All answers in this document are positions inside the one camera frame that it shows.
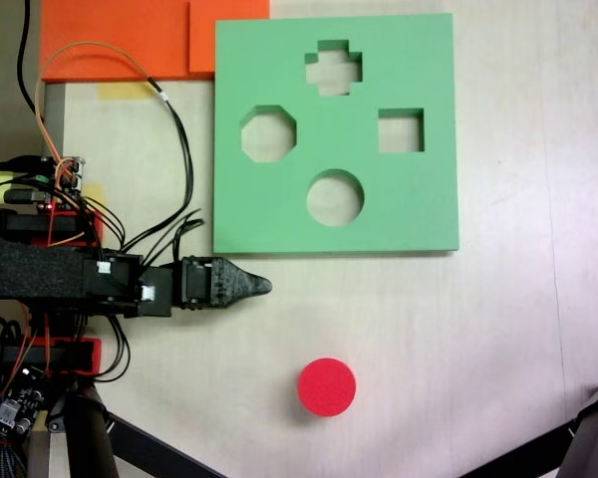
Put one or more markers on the small orange foam block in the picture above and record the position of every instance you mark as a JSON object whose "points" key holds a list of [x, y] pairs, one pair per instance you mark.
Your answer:
{"points": [[229, 35]]}

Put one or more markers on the small black circuit board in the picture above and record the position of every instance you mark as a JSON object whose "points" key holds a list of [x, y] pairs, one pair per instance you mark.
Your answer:
{"points": [[15, 408]]}

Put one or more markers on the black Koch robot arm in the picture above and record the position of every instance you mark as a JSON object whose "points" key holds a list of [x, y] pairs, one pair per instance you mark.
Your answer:
{"points": [[30, 269]]}

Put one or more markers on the large orange foam block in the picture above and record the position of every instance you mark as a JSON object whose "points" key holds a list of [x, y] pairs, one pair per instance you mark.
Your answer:
{"points": [[114, 40]]}

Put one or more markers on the small yellow tape piece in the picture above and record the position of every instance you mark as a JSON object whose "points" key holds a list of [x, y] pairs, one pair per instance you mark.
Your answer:
{"points": [[95, 190]]}

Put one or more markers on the red cylinder block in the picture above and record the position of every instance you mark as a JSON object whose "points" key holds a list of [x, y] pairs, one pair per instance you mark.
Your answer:
{"points": [[327, 386]]}

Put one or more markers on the red and black base clamp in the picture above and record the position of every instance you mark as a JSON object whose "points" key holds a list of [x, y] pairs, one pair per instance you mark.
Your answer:
{"points": [[95, 356], [98, 231]]}

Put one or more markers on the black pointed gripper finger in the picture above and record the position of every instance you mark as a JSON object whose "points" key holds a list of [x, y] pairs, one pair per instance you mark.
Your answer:
{"points": [[234, 284]]}

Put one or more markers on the long yellow tape strip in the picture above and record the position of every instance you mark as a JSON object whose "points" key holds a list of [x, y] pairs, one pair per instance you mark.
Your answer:
{"points": [[124, 92]]}

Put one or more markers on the black USB plug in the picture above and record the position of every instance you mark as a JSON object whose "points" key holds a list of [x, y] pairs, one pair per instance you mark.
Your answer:
{"points": [[22, 195]]}

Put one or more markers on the thin black tripod leg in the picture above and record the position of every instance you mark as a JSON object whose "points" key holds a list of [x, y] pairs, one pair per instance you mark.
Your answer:
{"points": [[528, 450], [149, 448]]}

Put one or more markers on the thick black tripod leg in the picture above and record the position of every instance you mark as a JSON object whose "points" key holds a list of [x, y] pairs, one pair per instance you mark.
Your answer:
{"points": [[593, 433], [89, 443]]}

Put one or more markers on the green shape sorter board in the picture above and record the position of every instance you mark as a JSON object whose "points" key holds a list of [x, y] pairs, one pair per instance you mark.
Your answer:
{"points": [[339, 139]]}

